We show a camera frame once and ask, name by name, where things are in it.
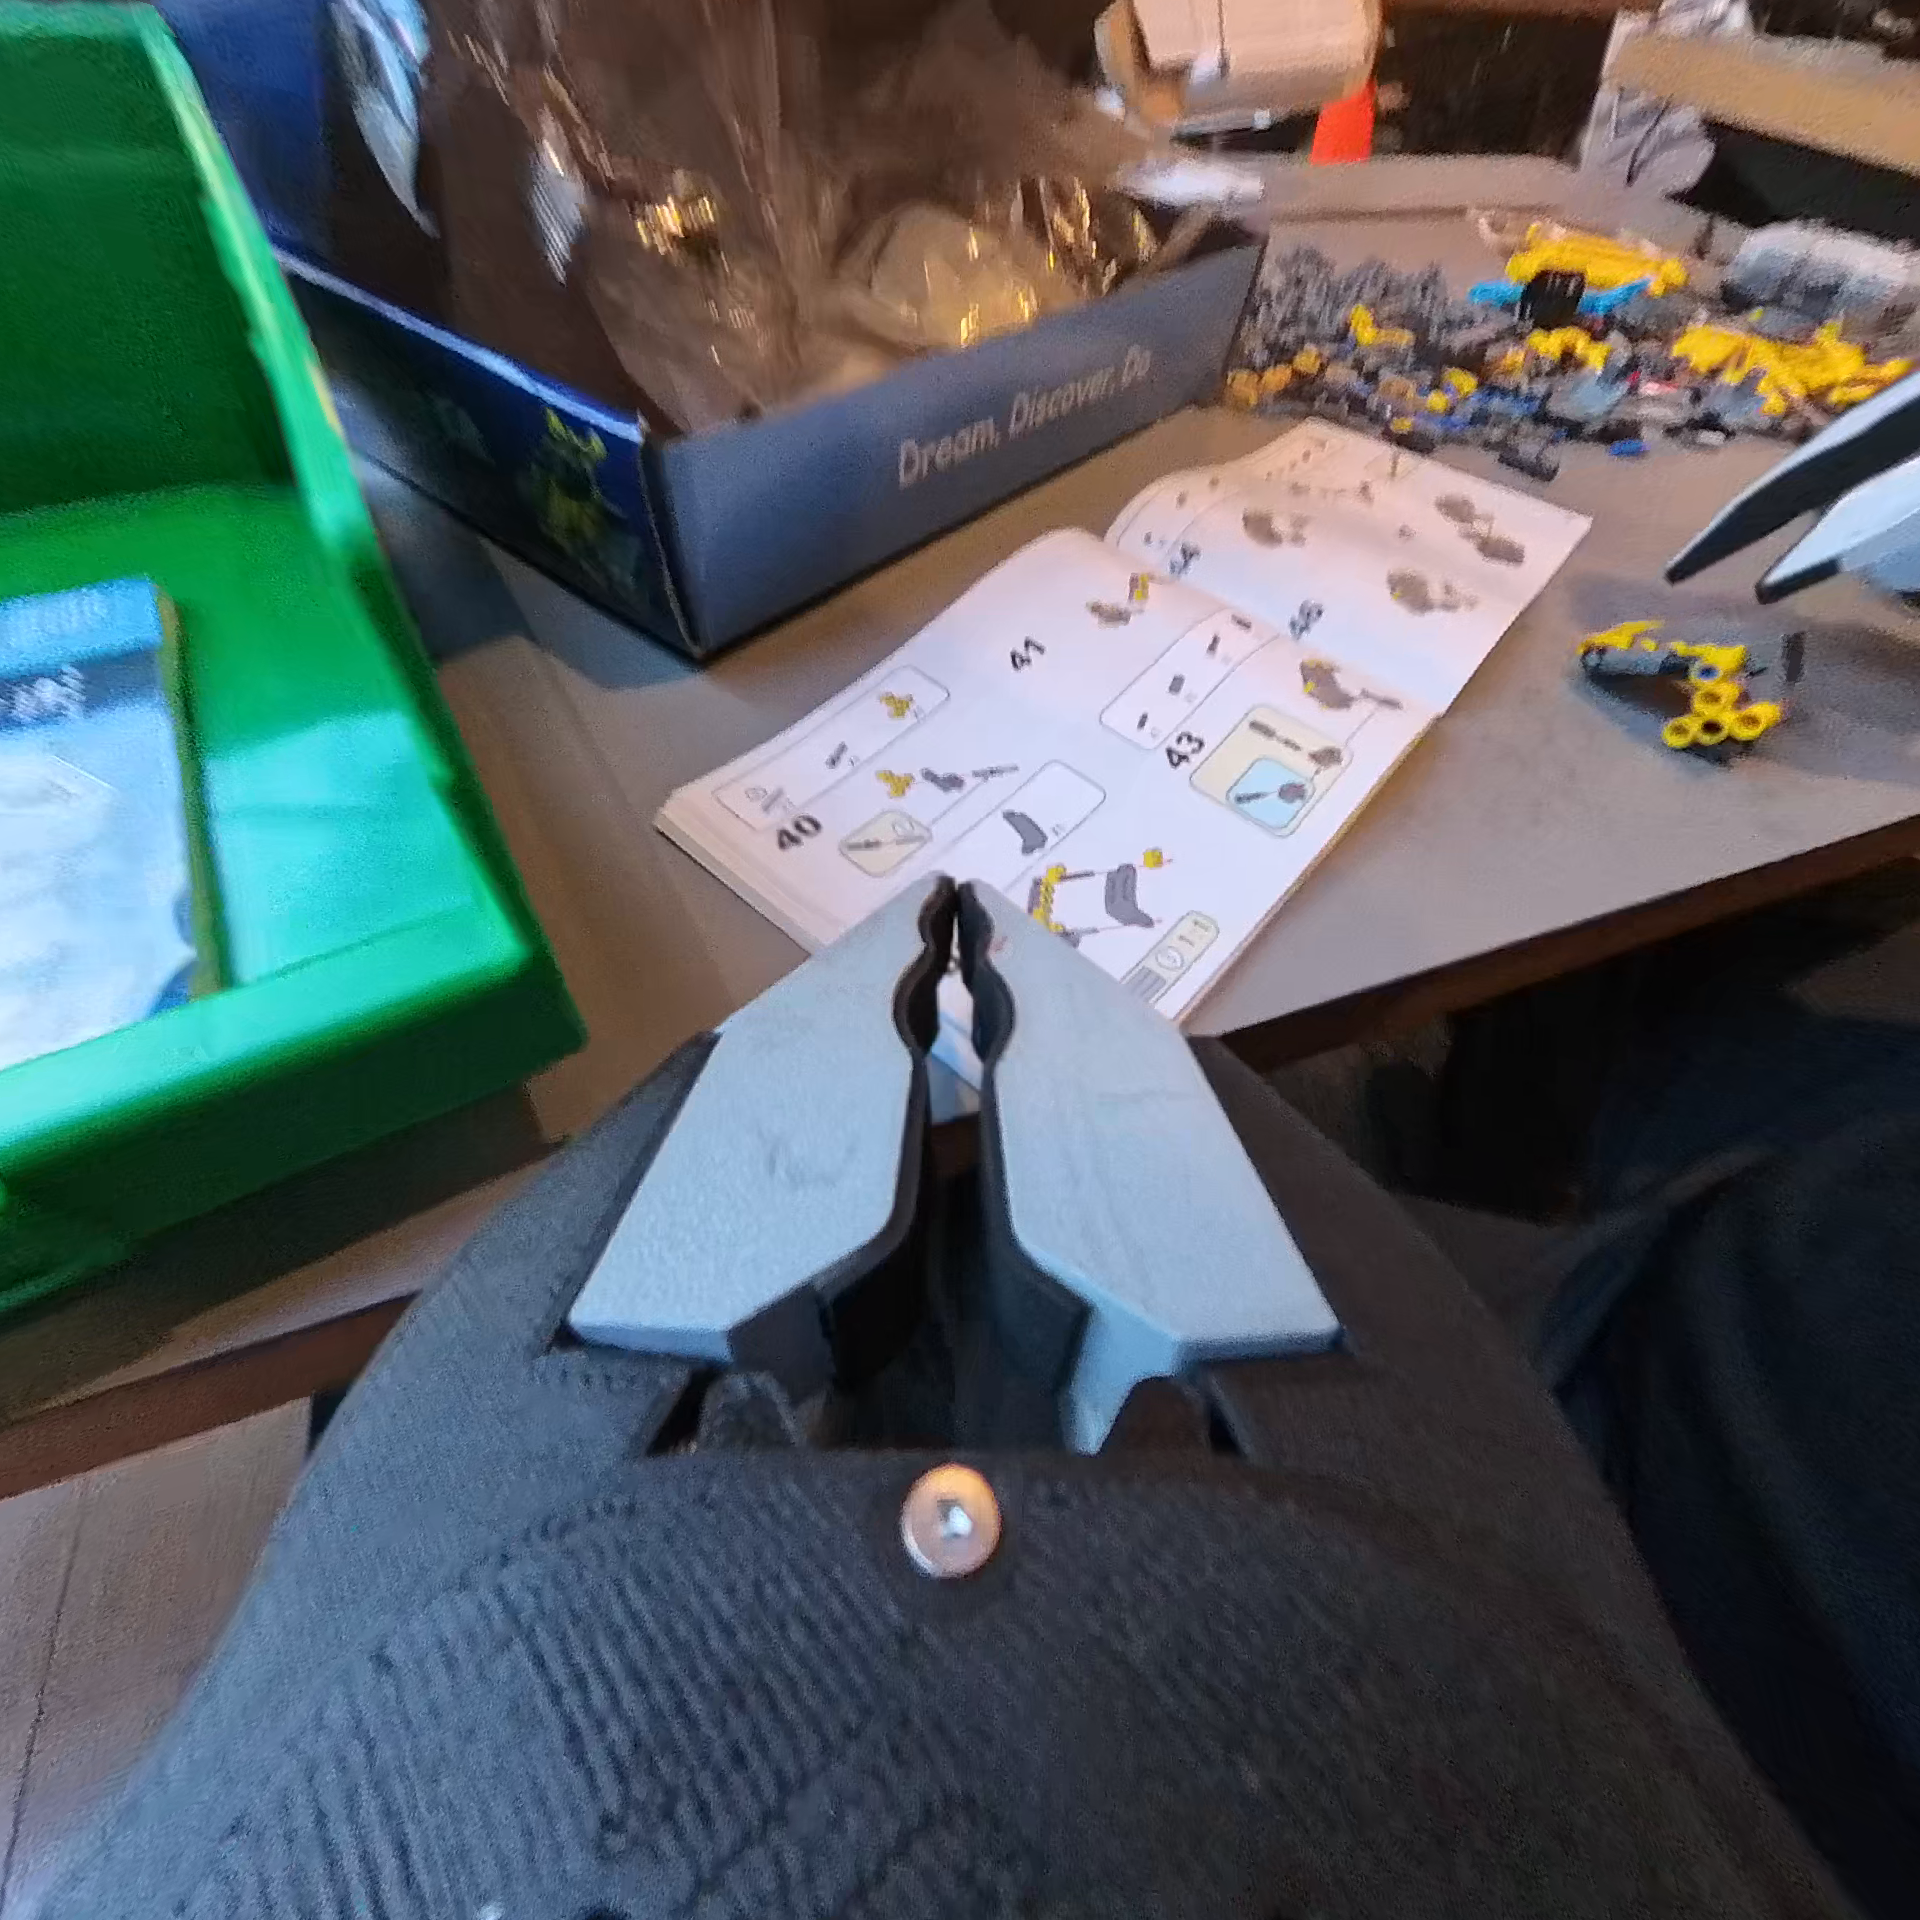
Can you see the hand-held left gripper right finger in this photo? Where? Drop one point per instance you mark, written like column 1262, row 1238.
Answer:
column 1156, row 1202

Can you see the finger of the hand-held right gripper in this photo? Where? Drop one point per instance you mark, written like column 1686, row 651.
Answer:
column 1845, row 452
column 1868, row 534

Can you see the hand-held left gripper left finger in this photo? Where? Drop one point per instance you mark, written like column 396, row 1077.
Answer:
column 751, row 1184

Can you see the grey yellow brick assembly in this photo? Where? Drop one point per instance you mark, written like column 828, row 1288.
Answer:
column 1681, row 675

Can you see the instruction booklet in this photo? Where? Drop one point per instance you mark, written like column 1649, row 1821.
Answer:
column 1079, row 720

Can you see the pile of loose brick parts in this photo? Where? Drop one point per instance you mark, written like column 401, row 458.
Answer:
column 1576, row 346

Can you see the person's blue trouser leg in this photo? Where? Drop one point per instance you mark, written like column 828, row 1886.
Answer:
column 1652, row 1021

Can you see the orange cone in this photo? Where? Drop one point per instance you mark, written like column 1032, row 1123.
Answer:
column 1348, row 130

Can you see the green plastic bin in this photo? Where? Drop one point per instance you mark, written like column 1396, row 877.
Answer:
column 329, row 675

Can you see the open blue cardboard box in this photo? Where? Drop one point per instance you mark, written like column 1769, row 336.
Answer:
column 902, row 452

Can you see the blue white plastic packet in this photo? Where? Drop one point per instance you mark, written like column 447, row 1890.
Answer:
column 90, row 810

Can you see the clear plastic bags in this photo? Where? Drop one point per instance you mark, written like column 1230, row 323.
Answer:
column 826, row 195

